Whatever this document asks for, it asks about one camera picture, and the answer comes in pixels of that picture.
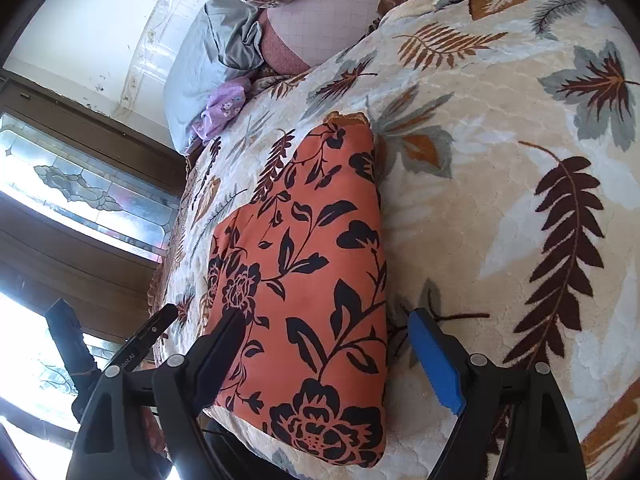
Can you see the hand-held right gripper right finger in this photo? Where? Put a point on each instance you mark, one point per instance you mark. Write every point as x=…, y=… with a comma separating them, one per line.
x=440, y=365

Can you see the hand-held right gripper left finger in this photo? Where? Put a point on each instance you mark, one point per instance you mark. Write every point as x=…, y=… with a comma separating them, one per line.
x=220, y=350

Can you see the orange floral print garment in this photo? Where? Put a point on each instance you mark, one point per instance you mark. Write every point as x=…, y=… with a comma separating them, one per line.
x=310, y=285

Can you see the stained glass window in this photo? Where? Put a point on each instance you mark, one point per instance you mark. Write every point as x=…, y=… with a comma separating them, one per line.
x=85, y=180

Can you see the cream leaf print blanket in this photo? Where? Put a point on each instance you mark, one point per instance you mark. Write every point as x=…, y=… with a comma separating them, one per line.
x=500, y=185

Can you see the purple floral cloth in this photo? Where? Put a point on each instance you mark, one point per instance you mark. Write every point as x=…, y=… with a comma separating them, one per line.
x=222, y=105

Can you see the grey-blue pillow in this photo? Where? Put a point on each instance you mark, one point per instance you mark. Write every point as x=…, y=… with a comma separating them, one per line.
x=200, y=60

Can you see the pink quilted pillow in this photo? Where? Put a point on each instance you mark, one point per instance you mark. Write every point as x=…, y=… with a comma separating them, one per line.
x=340, y=20

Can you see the brown wooden window frame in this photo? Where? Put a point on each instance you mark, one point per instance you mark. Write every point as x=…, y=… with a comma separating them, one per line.
x=75, y=270

